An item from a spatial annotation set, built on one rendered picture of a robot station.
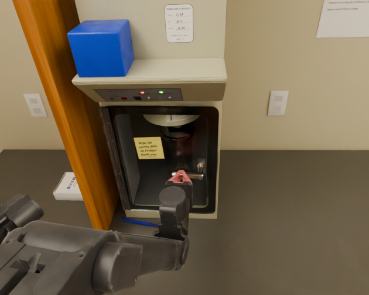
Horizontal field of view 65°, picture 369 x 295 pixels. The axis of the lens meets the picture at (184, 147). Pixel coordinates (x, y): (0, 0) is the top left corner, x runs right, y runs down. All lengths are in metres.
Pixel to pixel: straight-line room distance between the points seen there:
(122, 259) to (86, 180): 0.59
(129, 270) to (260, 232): 0.77
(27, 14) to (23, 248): 0.49
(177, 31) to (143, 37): 0.08
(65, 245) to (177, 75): 0.43
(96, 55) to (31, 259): 0.44
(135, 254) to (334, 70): 1.11
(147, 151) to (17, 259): 0.61
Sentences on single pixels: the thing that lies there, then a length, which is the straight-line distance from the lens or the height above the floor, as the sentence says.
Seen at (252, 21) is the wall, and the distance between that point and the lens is 1.14.
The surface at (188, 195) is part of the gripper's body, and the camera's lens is 0.73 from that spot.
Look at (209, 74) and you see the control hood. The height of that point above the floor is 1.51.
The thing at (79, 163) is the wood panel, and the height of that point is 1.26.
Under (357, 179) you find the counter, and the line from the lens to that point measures 1.33.
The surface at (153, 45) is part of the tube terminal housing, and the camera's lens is 0.70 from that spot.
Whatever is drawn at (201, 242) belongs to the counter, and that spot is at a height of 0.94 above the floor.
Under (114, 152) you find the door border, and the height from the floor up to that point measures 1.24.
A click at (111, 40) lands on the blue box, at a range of 0.60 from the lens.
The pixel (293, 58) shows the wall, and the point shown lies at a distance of 1.21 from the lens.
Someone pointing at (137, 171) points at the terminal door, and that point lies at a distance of 0.89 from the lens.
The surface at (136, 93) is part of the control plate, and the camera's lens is 0.67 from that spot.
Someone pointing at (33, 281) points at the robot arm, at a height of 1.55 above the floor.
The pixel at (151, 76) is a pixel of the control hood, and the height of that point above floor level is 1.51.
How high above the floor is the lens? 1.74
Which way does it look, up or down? 37 degrees down
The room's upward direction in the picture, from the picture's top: 3 degrees counter-clockwise
